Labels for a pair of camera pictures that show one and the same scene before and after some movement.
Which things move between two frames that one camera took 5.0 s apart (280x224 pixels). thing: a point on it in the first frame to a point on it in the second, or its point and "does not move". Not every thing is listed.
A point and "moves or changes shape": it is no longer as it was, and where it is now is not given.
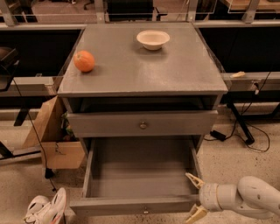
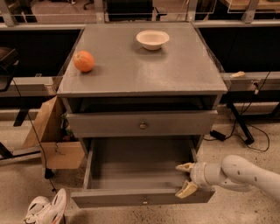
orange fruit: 84,60 does not move
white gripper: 208,195 to 198,173
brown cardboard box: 53,136 does not move
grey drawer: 138,176 moves or changes shape
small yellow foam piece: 238,74 does not move
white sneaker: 41,210 does not move
